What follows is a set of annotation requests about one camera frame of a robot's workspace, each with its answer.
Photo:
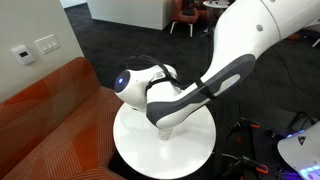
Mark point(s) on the black device with blue light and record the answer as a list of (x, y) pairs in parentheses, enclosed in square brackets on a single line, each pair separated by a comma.
[(278, 131)]

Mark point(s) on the white wall thermostat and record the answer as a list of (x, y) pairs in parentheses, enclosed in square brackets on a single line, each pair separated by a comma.
[(22, 55)]

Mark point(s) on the white counter partition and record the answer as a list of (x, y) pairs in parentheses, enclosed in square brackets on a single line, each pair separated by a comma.
[(130, 11)]

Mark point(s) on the round white table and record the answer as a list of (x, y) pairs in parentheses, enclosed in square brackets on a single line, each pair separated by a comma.
[(140, 146)]

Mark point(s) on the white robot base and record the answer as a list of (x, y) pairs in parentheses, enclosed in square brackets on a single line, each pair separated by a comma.
[(300, 153)]

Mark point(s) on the orange fabric sofa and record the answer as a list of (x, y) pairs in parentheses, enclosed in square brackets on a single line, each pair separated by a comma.
[(50, 116)]

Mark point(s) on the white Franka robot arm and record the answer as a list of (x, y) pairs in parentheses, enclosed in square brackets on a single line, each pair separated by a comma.
[(240, 36)]

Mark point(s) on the orange chair with white legs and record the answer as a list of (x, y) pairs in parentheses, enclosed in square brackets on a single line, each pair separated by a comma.
[(186, 15)]

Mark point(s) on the small round background table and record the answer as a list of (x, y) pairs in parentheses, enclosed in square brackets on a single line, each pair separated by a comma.
[(215, 4)]

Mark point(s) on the white light switch plate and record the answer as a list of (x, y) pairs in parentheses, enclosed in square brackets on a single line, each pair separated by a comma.
[(47, 44)]

